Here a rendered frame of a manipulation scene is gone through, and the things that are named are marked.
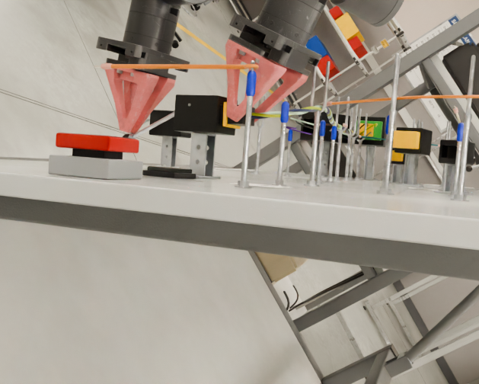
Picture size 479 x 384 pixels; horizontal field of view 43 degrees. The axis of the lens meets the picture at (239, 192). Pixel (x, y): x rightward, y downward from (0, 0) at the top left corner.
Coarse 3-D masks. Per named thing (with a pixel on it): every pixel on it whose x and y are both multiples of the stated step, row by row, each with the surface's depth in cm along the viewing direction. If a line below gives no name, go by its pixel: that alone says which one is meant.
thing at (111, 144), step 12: (60, 144) 49; (72, 144) 49; (84, 144) 48; (96, 144) 48; (108, 144) 48; (120, 144) 49; (132, 144) 51; (84, 156) 49; (96, 156) 49; (108, 156) 49; (120, 156) 51
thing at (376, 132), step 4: (360, 120) 137; (356, 124) 138; (360, 124) 136; (372, 124) 135; (380, 124) 136; (356, 128) 138; (364, 128) 136; (372, 128) 135; (376, 128) 136; (380, 128) 136; (360, 132) 136; (368, 132) 136; (372, 132) 135; (376, 132) 136; (380, 132) 136; (372, 136) 136; (376, 136) 136; (380, 136) 136; (380, 140) 137
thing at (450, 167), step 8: (440, 144) 82; (448, 144) 81; (456, 144) 81; (472, 144) 82; (440, 152) 82; (448, 152) 83; (472, 152) 83; (440, 160) 82; (448, 160) 81; (472, 160) 83; (448, 168) 83; (448, 176) 83; (448, 184) 84; (440, 192) 83; (448, 192) 82; (464, 192) 82
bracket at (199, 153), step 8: (192, 136) 68; (200, 136) 67; (208, 136) 69; (192, 144) 68; (200, 144) 67; (208, 144) 69; (192, 152) 68; (200, 152) 67; (208, 152) 69; (192, 160) 68; (200, 160) 67; (208, 160) 69; (192, 168) 68; (200, 168) 67; (208, 168) 69; (200, 176) 66; (208, 176) 68
